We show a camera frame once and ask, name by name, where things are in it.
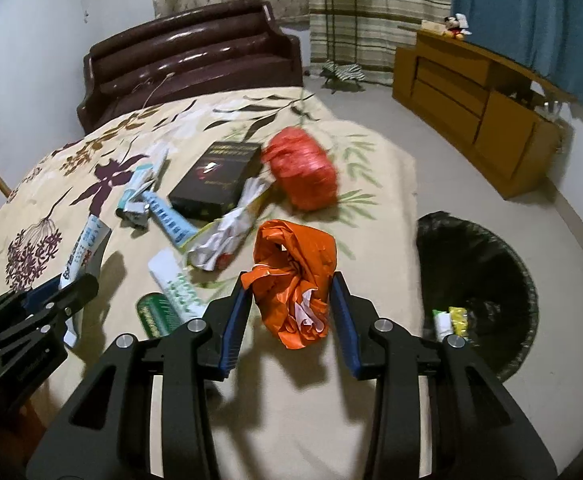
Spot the small white green tube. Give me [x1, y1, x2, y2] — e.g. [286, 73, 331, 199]
[433, 310, 453, 342]

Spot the white red toothpaste box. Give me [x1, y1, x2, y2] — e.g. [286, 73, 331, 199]
[58, 215, 112, 348]

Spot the dark brown leather sofa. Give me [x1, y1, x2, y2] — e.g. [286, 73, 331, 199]
[77, 0, 305, 134]

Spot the white teal tube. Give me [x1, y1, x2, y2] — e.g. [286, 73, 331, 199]
[115, 152, 170, 231]

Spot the black lined trash bin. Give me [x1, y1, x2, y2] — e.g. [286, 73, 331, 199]
[415, 211, 541, 384]

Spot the wooden cabinet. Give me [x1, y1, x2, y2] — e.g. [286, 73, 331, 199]
[392, 27, 578, 199]

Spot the black cardboard box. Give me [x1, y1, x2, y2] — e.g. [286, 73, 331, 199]
[168, 141, 264, 221]

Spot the striped curtain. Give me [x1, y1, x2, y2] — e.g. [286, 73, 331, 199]
[309, 0, 453, 87]

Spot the silver snack wrapper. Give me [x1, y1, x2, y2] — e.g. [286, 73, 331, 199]
[178, 177, 273, 272]

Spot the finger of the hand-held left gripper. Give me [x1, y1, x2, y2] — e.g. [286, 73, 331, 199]
[0, 274, 100, 361]
[0, 276, 66, 336]

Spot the thin white cable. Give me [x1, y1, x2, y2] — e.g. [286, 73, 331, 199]
[131, 72, 173, 111]

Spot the blue curtain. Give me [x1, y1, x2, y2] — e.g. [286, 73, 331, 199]
[450, 0, 583, 134]

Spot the white router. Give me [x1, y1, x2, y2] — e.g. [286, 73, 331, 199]
[541, 94, 572, 122]

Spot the white green toothpaste tube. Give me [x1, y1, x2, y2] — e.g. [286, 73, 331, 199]
[148, 250, 208, 320]

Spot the striped folded cloth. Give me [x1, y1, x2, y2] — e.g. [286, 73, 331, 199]
[321, 60, 367, 84]

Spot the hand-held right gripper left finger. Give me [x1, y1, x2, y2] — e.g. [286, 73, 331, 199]
[26, 276, 255, 480]

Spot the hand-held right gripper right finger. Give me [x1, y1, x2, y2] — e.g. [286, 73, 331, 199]
[328, 271, 559, 480]

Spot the light blue toothpaste box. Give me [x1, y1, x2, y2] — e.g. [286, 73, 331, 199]
[144, 192, 198, 247]

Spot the orange plastic bag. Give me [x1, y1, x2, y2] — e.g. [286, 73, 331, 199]
[241, 220, 339, 351]

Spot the mouse plush toy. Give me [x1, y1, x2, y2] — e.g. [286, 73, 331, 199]
[444, 15, 472, 41]

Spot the floral blanket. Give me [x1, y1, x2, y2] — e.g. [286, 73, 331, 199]
[0, 86, 420, 480]

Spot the black metal plant stand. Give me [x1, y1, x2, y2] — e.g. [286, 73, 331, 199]
[320, 0, 368, 94]

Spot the red plastic bag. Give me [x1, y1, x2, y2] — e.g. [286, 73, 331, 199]
[261, 127, 341, 212]

